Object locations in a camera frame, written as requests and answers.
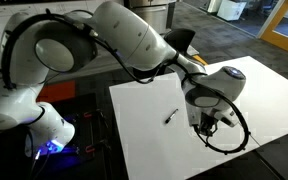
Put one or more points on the small white box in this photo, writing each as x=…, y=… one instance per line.
x=214, y=5

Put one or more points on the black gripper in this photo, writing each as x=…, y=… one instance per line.
x=208, y=119

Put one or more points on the orange black bar clamp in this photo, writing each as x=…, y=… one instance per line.
x=87, y=115
x=90, y=149

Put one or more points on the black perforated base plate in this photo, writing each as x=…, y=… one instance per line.
x=97, y=166

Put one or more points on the orange floor mat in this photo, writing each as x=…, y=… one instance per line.
x=59, y=91

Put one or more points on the yellow tape strip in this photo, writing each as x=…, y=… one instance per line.
x=202, y=60

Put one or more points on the yellow door frame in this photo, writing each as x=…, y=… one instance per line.
x=277, y=40

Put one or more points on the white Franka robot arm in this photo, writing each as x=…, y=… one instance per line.
x=124, y=33

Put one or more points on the black marker pen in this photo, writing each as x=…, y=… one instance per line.
x=171, y=116

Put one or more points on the black chair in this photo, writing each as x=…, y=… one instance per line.
x=182, y=38

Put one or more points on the large white box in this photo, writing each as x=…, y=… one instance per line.
x=232, y=9

